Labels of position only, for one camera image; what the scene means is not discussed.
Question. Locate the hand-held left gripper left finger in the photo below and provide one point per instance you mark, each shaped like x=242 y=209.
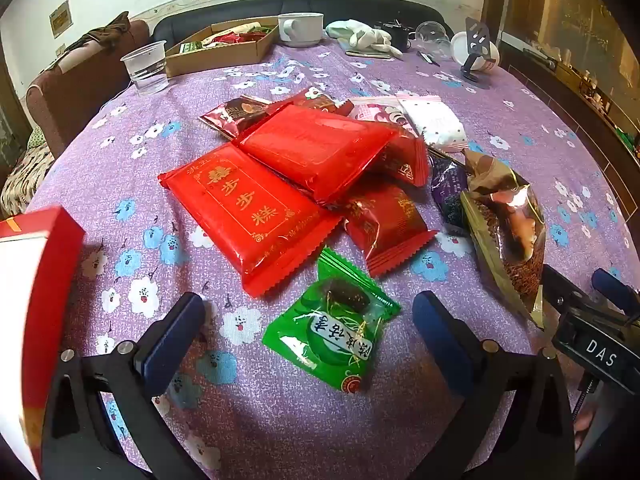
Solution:
x=170 y=342

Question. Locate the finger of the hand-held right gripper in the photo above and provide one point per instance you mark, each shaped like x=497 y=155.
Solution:
x=615 y=287
x=562 y=292

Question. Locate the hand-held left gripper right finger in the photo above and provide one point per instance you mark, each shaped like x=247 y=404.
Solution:
x=440 y=340

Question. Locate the shiny gold brown packet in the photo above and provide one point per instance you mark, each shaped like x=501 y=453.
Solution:
x=510 y=230

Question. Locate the green snack packet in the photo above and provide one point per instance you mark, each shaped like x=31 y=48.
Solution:
x=330 y=325

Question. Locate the red gift box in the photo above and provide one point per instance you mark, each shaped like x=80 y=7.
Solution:
x=45 y=280

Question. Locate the red packet gold print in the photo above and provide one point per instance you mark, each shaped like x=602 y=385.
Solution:
x=240 y=210

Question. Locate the purple snack packet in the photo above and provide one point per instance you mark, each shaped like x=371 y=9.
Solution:
x=450 y=190

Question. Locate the purple floral tablecloth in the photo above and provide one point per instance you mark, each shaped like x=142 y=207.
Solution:
x=150 y=220

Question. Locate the white dotted snack packet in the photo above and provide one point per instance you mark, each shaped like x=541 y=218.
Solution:
x=435 y=120

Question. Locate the patterned bed blanket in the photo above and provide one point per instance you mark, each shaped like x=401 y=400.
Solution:
x=25 y=180

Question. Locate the pink snack packet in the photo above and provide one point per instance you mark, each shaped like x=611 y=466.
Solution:
x=377 y=112

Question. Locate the dark red chocolate packet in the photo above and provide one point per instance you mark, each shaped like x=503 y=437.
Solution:
x=235 y=115

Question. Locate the wooden display cabinet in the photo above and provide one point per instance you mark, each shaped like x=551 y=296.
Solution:
x=575 y=35

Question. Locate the brown armchair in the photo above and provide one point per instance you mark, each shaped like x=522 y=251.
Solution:
x=75 y=95

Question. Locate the grey phone stand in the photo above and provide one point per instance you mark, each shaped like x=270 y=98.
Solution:
x=475 y=35

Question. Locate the clear plastic cup with water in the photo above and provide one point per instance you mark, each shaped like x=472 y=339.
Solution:
x=145 y=70

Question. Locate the clear glass cup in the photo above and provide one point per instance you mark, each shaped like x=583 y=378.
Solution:
x=432 y=39

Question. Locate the cardboard box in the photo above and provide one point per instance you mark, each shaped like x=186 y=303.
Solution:
x=220 y=57

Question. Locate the brown garment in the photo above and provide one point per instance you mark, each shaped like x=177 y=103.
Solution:
x=107 y=30

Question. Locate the white mug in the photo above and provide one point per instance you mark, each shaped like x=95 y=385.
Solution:
x=300 y=30

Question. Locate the black leather sofa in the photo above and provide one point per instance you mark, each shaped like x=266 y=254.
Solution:
x=350 y=7

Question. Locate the small wall plaque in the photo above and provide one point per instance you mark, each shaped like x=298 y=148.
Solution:
x=60 y=19

